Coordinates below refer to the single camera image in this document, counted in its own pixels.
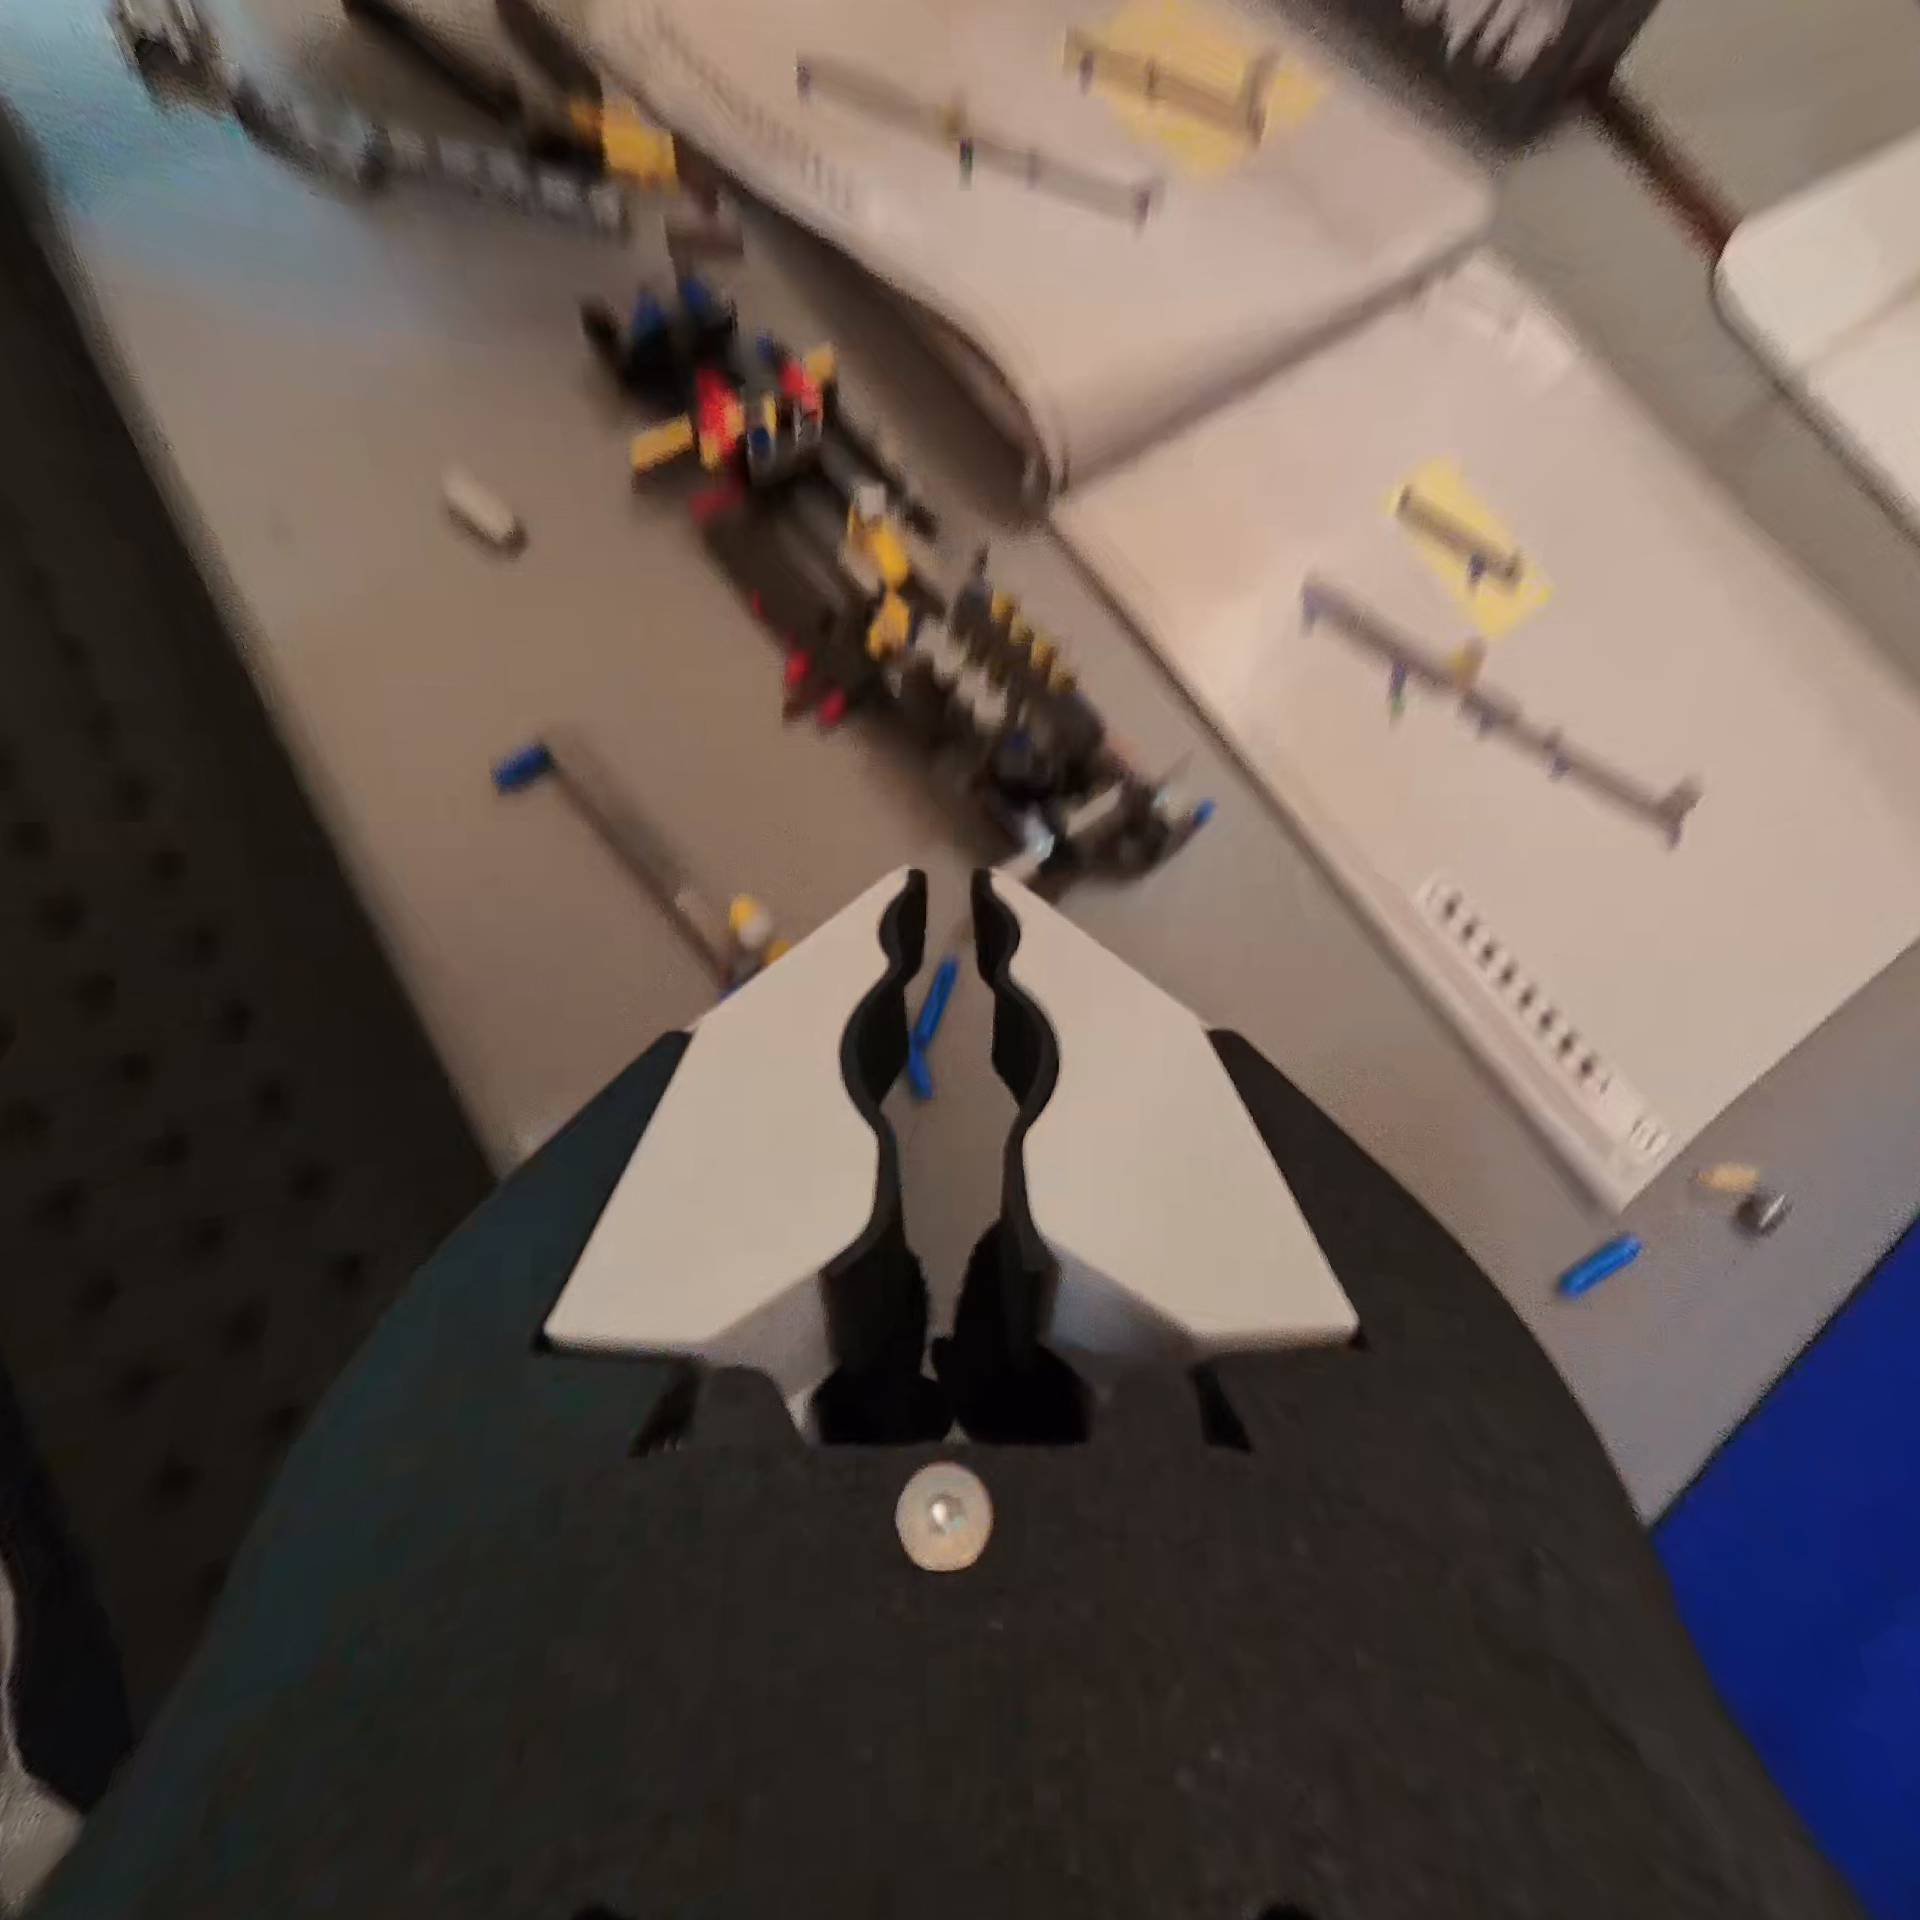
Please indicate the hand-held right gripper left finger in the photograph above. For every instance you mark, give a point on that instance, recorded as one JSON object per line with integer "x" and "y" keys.
{"x": 720, "y": 1202}

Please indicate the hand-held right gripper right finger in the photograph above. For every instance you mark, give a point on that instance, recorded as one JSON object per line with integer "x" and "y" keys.
{"x": 1170, "y": 1202}

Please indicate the blue lego pin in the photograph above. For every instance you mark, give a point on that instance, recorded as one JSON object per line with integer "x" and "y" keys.
{"x": 930, "y": 1028}
{"x": 1599, "y": 1265}

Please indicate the grey lego beam with blue pin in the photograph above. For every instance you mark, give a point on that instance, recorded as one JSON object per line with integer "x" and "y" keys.
{"x": 622, "y": 839}

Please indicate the small yellow lego piece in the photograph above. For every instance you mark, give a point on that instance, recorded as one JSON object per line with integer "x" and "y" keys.
{"x": 754, "y": 926}

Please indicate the small tan lego piece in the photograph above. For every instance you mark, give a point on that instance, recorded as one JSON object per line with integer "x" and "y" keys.
{"x": 1724, "y": 1180}

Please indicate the long black lego model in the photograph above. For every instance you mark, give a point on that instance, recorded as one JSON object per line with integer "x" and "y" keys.
{"x": 884, "y": 599}

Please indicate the small pale grey lego piece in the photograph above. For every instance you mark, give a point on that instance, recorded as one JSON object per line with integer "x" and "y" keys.
{"x": 482, "y": 510}

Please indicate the long grey holed lego beam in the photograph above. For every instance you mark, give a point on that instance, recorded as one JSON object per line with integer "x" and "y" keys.
{"x": 494, "y": 182}

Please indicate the yellow lego pieces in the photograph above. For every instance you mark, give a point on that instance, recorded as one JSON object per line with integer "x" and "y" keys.
{"x": 639, "y": 138}

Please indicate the black perforated board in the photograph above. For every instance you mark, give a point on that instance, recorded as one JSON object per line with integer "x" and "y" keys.
{"x": 182, "y": 975}

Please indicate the tan and grey small pins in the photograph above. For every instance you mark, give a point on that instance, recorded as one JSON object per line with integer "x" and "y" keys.
{"x": 1764, "y": 1211}

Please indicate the blue plastic bin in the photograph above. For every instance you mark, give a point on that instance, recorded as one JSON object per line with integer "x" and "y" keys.
{"x": 1816, "y": 1577}

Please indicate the white instruction booklet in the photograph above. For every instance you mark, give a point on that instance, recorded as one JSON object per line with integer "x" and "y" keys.
{"x": 1500, "y": 495}

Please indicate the white plastic container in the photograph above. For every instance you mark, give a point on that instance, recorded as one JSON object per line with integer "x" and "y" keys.
{"x": 1844, "y": 301}

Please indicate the black cardboard box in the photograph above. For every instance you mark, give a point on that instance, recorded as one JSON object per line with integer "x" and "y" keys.
{"x": 1500, "y": 54}

